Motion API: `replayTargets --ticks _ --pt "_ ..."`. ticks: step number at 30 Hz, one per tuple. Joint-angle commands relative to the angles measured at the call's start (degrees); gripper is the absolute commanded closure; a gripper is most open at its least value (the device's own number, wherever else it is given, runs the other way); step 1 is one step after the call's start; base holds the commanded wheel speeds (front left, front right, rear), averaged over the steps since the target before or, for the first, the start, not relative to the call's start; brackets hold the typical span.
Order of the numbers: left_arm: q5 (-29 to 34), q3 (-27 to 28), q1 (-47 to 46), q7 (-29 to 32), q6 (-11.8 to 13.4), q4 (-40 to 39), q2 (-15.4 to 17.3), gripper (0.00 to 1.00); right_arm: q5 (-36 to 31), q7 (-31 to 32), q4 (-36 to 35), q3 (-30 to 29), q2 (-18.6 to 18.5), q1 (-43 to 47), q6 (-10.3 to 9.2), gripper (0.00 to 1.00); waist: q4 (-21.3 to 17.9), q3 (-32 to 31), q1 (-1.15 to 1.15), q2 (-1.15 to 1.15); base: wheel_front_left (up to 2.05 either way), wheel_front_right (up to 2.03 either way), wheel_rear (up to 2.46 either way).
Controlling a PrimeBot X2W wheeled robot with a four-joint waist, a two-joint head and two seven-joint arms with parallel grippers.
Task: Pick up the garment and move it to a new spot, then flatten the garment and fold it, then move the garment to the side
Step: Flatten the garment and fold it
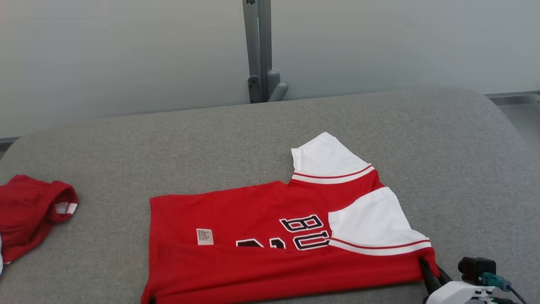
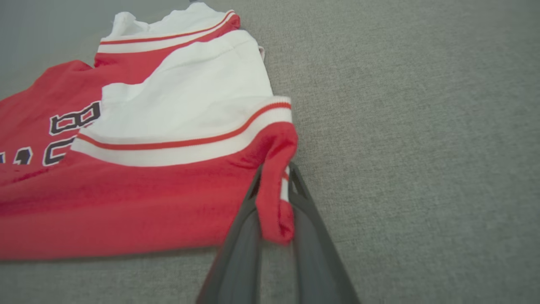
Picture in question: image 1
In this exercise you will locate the grey metal post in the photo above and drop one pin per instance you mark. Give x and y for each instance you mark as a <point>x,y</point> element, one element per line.
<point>258,42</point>

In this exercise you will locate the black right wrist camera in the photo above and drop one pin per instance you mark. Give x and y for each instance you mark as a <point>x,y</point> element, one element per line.
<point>474,268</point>

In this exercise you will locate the red white jersey shirt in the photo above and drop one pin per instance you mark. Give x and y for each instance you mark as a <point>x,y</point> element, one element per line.
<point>236,215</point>

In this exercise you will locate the red shorts with white stripe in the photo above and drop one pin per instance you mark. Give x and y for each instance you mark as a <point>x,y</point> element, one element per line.
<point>25,211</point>

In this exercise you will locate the grey fabric sofa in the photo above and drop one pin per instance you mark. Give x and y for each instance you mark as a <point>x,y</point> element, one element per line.
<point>168,139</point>

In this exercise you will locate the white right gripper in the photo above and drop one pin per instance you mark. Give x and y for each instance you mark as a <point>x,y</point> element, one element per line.
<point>460,293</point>

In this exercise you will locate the teal right camera connector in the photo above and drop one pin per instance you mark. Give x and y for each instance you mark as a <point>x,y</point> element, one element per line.
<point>495,282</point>

